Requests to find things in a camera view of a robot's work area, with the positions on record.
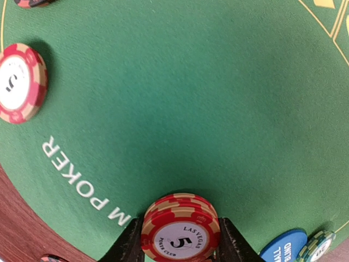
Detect blue small blind button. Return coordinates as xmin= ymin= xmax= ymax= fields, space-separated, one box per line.
xmin=260 ymin=229 xmax=308 ymax=262

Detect red black 100 chip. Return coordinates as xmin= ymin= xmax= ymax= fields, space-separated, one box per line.
xmin=14 ymin=0 xmax=55 ymax=9
xmin=40 ymin=254 xmax=68 ymax=262

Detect red tan 5 chips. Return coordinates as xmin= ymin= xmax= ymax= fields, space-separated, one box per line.
xmin=141 ymin=193 xmax=221 ymax=261

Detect red tan 5 chip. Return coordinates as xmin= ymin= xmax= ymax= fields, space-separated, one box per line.
xmin=1 ymin=43 xmax=48 ymax=124

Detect green 20 chip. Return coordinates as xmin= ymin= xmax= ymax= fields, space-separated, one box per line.
xmin=296 ymin=230 xmax=336 ymax=262

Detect round green poker mat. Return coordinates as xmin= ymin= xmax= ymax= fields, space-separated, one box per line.
xmin=1 ymin=1 xmax=348 ymax=261

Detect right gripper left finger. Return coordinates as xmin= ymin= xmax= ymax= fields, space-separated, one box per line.
xmin=99 ymin=217 xmax=145 ymax=262

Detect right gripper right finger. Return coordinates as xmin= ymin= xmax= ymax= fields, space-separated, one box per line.
xmin=218 ymin=218 xmax=264 ymax=262

